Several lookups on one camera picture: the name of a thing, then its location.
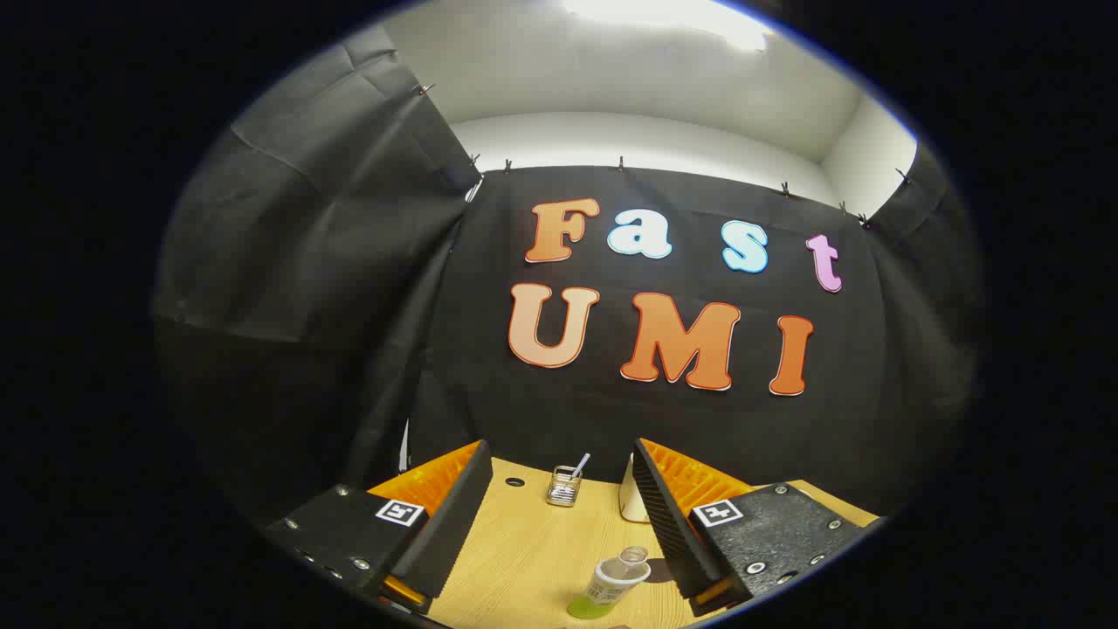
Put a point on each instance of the cream white appliance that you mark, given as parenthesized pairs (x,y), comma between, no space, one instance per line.
(631,498)

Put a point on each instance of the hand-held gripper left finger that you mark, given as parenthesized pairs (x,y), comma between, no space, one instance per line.
(454,533)

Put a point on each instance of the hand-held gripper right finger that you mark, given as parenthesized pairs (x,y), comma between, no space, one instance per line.
(668,524)

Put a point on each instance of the wooden table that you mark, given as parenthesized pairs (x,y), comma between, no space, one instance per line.
(533,559)

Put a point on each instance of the small glass jar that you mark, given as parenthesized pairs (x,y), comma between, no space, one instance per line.
(563,489)

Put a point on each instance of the white green juice bottle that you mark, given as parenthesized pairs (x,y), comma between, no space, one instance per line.
(611,581)

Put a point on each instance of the ceiling light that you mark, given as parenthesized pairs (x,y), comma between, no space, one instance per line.
(672,13)

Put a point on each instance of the spoon in jar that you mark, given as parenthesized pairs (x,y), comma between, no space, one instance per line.
(582,463)

